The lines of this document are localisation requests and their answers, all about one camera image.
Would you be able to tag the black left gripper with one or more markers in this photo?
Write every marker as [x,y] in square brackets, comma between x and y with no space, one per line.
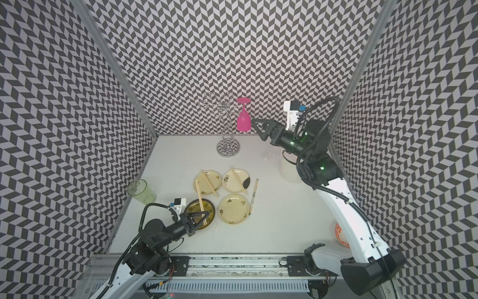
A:
[190,231]

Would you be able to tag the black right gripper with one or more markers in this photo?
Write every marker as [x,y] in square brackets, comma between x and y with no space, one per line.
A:
[271,130]

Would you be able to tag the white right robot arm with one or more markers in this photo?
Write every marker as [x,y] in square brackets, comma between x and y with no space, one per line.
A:
[372,262]

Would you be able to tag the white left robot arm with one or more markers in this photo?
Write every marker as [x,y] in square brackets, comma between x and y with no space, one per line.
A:
[148,253]

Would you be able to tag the yellow patterned plate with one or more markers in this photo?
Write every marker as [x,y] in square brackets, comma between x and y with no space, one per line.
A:
[195,207]

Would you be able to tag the pink wine glass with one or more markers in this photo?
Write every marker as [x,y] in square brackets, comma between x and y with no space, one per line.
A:
[244,119]

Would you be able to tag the cream plate with red stamps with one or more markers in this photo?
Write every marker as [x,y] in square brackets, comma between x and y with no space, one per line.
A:
[234,209]

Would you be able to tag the cream plate left rear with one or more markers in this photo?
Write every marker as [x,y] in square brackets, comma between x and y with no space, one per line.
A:
[215,179]

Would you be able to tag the white trash bin with bag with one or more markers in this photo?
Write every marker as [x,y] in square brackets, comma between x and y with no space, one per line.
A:
[283,163]

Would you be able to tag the cream plate with green patch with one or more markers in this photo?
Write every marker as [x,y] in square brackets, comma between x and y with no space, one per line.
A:
[236,181]

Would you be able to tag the chrome glass rack stand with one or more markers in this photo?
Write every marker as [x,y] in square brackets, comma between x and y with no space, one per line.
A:
[223,106]

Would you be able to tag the green drinking glass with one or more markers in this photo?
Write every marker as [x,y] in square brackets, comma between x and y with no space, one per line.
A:
[141,191]

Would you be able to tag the orange patterned bowl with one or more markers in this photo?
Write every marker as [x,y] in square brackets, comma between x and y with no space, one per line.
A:
[340,236]

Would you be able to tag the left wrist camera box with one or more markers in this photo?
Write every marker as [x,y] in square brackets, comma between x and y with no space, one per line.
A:
[179,205]

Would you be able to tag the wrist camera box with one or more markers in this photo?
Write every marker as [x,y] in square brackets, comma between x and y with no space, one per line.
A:
[179,205]
[293,109]

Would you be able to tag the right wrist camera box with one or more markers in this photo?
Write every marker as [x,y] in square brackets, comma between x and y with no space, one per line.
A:
[293,109]

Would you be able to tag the metal base rail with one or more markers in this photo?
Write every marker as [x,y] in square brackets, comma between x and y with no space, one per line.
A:
[211,274]

